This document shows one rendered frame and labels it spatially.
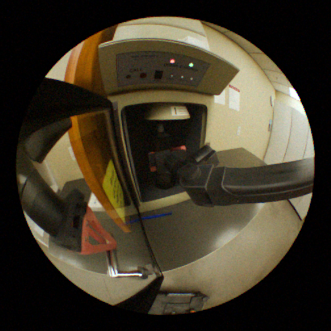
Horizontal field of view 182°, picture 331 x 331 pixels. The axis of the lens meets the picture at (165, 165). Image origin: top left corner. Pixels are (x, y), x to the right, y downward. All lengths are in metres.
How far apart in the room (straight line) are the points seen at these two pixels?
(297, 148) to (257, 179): 2.92
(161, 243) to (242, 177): 0.36
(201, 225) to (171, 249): 0.16
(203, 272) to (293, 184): 1.34
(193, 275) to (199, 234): 1.01
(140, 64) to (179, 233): 0.53
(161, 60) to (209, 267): 1.57
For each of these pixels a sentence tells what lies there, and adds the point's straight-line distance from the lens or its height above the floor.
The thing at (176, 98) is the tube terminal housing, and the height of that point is 1.38.
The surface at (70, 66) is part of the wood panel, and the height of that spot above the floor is 1.50.
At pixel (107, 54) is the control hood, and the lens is 0.22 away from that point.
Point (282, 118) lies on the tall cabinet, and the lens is 3.10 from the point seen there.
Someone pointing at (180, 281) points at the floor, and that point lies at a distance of 1.39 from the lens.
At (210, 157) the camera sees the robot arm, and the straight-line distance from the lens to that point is 0.26.
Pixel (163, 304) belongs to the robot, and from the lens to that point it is 1.25.
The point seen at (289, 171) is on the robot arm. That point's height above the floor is 1.32.
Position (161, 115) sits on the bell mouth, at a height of 1.33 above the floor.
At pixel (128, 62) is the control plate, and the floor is 1.46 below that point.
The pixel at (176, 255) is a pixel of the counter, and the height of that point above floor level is 0.94.
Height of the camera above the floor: 1.36
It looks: 33 degrees down
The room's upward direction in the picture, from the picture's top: 2 degrees counter-clockwise
